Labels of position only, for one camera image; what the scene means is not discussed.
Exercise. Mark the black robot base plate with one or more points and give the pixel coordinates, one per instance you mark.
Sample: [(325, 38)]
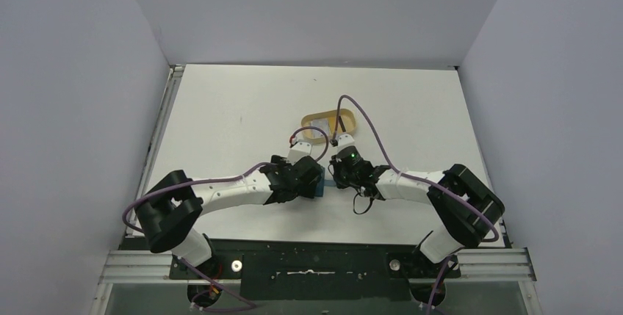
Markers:
[(258, 272)]

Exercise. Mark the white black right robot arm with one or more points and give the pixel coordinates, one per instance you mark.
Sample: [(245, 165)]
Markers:
[(467, 209)]

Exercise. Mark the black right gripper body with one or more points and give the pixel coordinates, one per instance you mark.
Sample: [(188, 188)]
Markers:
[(336, 172)]

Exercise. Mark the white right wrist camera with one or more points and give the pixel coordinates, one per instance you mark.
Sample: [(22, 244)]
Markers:
[(344, 140)]

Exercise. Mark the beige oval plastic tray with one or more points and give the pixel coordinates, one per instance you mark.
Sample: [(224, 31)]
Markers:
[(331, 115)]

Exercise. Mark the gold card with black stripe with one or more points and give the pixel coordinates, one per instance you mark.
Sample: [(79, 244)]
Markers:
[(341, 124)]

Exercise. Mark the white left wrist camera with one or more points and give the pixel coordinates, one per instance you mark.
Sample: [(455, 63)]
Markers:
[(298, 151)]

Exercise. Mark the aluminium frame rail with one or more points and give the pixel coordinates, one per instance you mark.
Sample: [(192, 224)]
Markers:
[(103, 290)]

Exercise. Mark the teal leather card holder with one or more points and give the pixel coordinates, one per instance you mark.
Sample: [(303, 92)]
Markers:
[(325, 182)]

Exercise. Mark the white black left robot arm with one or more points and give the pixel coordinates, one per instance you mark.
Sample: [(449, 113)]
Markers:
[(168, 212)]

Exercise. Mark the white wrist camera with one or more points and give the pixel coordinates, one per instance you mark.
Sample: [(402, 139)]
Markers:
[(344, 140), (298, 151)]

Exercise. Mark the grey VIP card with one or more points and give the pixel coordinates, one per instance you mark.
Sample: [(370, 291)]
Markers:
[(323, 124)]

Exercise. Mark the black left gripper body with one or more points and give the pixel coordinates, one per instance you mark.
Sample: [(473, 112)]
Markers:
[(305, 192)]

